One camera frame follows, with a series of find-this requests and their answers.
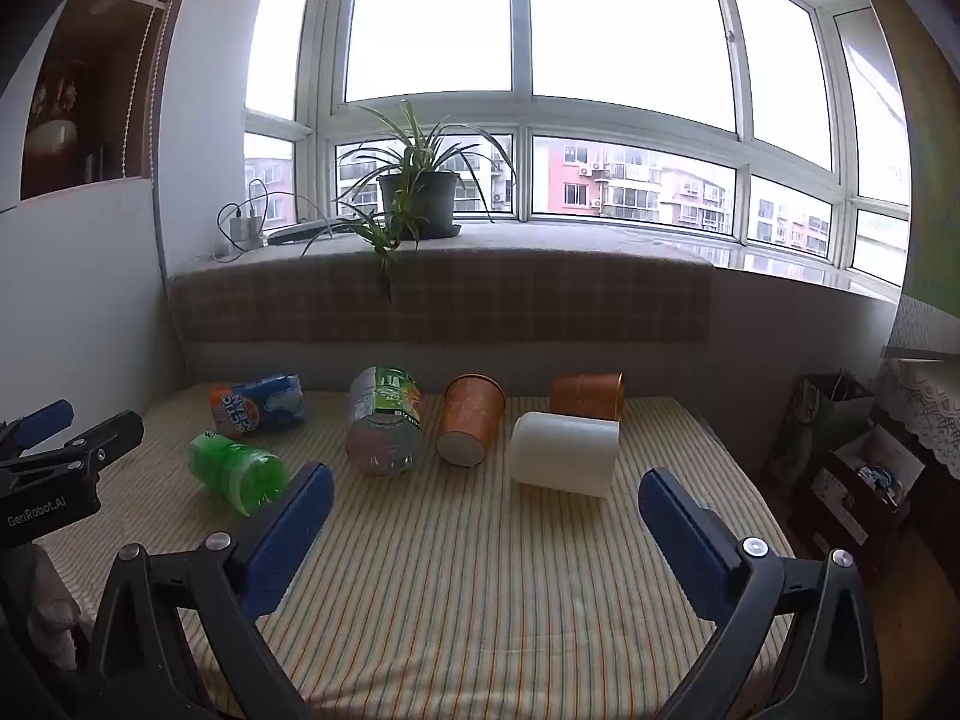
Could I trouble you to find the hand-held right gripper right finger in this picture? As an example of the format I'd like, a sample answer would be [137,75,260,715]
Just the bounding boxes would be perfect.
[638,467,884,720]

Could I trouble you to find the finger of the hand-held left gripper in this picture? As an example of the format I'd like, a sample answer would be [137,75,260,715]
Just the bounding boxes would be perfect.
[0,400,77,466]
[19,410,146,482]

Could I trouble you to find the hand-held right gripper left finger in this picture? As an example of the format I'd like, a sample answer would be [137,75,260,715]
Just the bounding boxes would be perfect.
[75,461,336,720]

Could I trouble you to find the white cup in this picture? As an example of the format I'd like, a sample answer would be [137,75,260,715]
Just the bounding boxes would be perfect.
[509,411,622,500]

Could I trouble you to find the orange paper cup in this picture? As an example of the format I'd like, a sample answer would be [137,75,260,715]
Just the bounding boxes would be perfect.
[436,373,508,467]

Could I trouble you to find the person's left hand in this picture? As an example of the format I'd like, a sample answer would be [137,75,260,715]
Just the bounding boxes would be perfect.
[25,542,81,672]

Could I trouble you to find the green plastic bottle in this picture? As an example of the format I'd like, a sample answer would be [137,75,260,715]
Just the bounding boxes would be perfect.
[187,430,291,517]

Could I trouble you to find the clear bottle green label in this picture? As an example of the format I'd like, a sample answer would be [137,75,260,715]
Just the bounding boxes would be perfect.
[345,366,426,477]

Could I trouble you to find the cardboard box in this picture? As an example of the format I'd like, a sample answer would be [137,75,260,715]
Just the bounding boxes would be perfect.
[793,424,928,580]

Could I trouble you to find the paper shopping bag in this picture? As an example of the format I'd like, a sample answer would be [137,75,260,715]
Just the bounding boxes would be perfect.
[763,370,875,497]

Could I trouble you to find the orange metallic can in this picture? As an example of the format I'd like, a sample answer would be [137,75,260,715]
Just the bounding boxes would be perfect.
[550,371,626,425]

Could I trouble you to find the striped tablecloth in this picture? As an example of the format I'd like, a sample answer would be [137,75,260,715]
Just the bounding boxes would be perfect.
[34,382,797,720]

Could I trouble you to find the white lace cloth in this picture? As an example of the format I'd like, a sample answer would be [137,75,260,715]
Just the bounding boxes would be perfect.
[876,292,960,482]

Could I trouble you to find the dark flat device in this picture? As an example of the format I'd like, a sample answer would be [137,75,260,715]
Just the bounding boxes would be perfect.
[267,218,355,245]

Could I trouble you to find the plaid window seat cushion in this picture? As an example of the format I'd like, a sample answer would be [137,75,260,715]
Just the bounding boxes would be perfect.
[168,229,714,347]

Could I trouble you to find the wooden cabinet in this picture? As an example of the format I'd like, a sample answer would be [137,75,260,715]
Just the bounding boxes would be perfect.
[19,0,197,201]

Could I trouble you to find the potted spider plant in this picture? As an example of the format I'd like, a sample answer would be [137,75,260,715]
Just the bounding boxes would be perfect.
[333,100,518,302]

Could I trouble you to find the white charger cable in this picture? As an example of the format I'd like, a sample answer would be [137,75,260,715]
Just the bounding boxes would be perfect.
[212,178,272,265]

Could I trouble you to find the bead pull cord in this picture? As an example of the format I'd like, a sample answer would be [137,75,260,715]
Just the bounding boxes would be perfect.
[120,0,190,182]

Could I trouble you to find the white window frame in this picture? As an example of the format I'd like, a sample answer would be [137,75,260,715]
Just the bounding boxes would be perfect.
[243,0,914,290]

